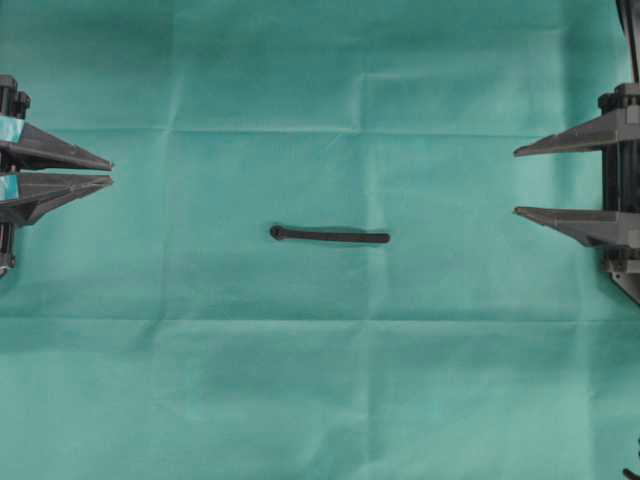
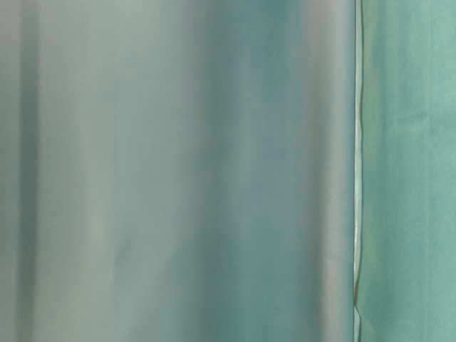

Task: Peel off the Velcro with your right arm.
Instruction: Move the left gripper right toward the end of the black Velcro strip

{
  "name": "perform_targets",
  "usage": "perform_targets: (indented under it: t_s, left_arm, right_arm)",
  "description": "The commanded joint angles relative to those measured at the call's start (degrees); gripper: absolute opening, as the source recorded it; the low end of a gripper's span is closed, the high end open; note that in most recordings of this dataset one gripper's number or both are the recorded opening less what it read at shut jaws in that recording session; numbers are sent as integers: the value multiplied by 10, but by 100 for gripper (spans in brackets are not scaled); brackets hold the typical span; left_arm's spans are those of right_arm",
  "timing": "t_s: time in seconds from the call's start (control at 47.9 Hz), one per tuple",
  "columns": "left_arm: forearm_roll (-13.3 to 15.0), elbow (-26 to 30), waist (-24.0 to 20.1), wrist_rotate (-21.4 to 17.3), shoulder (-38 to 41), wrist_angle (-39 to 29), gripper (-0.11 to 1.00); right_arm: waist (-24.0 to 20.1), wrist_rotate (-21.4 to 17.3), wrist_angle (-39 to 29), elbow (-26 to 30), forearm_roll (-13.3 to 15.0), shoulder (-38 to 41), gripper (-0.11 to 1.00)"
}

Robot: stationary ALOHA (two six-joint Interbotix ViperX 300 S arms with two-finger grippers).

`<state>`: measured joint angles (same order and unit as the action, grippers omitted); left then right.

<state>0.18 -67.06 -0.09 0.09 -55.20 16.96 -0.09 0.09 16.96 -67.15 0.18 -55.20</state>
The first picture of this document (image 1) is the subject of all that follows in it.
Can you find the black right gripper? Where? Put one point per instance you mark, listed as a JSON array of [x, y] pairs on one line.
[[617, 229]]

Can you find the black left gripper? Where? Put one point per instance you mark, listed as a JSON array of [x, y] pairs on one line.
[[26, 196]]

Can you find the green table cloth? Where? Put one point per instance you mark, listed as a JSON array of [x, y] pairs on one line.
[[308, 264]]

